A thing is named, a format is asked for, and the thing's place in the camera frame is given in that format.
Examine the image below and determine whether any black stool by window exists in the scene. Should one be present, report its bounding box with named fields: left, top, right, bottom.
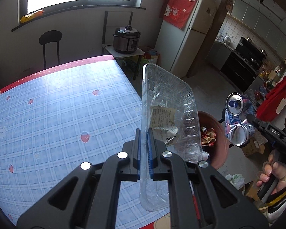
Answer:
left=39, top=30, right=63, bottom=70

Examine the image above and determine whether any crushed red can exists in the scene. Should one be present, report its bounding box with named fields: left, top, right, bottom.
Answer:
left=225, top=93, right=256, bottom=147

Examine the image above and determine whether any person's right hand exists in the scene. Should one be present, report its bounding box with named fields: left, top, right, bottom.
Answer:
left=256, top=150, right=286, bottom=195

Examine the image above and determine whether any blue plaid tablecloth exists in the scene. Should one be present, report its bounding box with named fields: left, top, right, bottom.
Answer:
left=0, top=54, right=172, bottom=229

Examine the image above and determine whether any clear plastic tray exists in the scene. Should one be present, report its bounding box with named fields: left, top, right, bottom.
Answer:
left=140, top=63, right=203, bottom=211

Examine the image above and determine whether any red fridge cover cloth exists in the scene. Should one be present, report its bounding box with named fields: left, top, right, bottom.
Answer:
left=160, top=0, right=198, bottom=29

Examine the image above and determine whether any yellow orange bag on sill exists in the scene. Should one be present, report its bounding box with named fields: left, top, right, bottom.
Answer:
left=20, top=9, right=44, bottom=24

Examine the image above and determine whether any terracotta plastic bin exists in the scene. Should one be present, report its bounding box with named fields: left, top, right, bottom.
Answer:
left=198, top=111, right=229, bottom=170

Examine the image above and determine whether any white refrigerator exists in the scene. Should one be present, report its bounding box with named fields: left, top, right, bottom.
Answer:
left=155, top=0, right=216, bottom=77

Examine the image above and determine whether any red hanging garment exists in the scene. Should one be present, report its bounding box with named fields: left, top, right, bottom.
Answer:
left=256, top=76, right=286, bottom=122

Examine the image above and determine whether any small white side table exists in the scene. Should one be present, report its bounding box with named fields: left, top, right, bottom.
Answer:
left=102, top=44, right=144, bottom=81

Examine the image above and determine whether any black kitchen stove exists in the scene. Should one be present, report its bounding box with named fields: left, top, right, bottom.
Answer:
left=220, top=37, right=266, bottom=93

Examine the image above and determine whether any brown wrapper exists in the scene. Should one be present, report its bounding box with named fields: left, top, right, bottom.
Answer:
left=200, top=126, right=216, bottom=146

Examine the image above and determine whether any green printed shopping bag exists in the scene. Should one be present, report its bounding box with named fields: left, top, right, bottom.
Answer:
left=142, top=47, right=160, bottom=65

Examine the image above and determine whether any electric pressure cooker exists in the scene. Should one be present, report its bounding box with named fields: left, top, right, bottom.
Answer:
left=113, top=25, right=140, bottom=53

